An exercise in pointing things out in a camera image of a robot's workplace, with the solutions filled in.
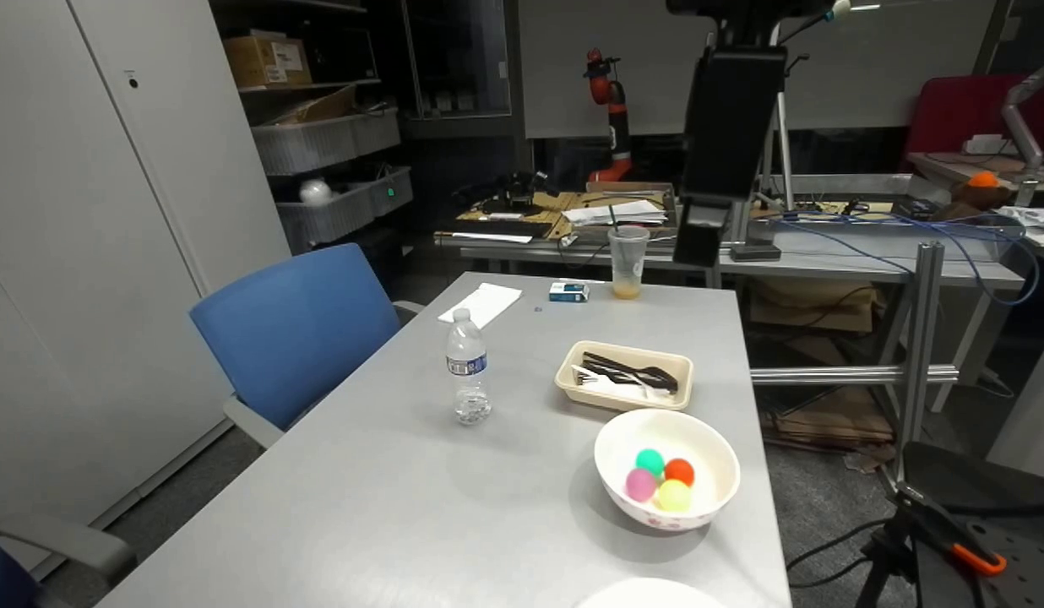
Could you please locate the white paper sheet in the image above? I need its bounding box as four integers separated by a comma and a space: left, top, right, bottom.
437, 279, 527, 329

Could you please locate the red chair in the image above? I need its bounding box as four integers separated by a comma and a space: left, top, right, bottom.
901, 72, 1044, 161

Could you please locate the white round object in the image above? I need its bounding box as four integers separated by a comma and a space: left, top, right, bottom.
297, 174, 339, 208

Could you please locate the white papers stack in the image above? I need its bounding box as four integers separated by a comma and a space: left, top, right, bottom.
561, 195, 668, 230

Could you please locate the clear plastic water bottle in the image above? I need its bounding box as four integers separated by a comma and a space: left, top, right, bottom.
443, 302, 496, 427

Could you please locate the aluminium frame stand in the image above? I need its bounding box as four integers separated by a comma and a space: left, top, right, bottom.
726, 93, 783, 264

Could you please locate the black tripod with orange clamp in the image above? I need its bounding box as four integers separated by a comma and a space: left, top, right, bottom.
852, 458, 1012, 608

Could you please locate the blue office chair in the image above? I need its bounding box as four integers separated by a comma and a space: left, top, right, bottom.
185, 238, 426, 451

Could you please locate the white ceramic bowl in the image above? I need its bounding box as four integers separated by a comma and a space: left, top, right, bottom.
592, 404, 744, 532

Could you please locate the white metal cabinet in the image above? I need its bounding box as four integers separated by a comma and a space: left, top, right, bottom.
0, 0, 295, 532

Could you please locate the thin stand with green tip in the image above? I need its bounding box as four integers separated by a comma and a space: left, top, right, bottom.
770, 0, 884, 224

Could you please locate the small blue box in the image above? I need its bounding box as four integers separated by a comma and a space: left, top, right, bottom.
546, 278, 592, 306

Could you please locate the beige rectangular tray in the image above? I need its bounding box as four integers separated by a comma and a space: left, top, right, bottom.
552, 337, 699, 414

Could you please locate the yellow ball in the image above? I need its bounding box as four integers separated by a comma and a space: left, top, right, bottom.
649, 476, 699, 516

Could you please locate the black plastic cutlery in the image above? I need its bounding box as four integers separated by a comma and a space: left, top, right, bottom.
578, 347, 683, 398

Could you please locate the small orange object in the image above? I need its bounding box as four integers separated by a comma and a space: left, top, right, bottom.
961, 166, 1004, 195

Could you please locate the blue chair with grey armrest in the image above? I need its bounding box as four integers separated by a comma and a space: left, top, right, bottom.
0, 516, 140, 608

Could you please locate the flat brown cardboard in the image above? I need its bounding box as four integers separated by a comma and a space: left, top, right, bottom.
759, 381, 898, 451

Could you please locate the cardboard box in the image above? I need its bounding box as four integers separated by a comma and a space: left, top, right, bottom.
222, 27, 315, 93

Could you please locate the aluminium table frame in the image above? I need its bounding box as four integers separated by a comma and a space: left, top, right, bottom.
749, 237, 962, 451

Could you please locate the white plate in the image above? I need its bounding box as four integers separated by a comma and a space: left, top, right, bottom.
575, 573, 731, 608

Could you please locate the grey storage bin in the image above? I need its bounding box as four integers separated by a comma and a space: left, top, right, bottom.
273, 166, 417, 253
252, 100, 407, 181

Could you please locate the purple ball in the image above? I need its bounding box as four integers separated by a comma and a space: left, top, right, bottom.
623, 466, 659, 506

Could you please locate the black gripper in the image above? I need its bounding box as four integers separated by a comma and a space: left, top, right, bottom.
674, 42, 791, 269

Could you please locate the clear plastic cup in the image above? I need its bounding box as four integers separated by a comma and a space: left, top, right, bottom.
604, 224, 651, 302

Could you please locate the grey cluttered work table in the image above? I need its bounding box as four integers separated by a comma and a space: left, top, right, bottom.
432, 180, 1031, 295

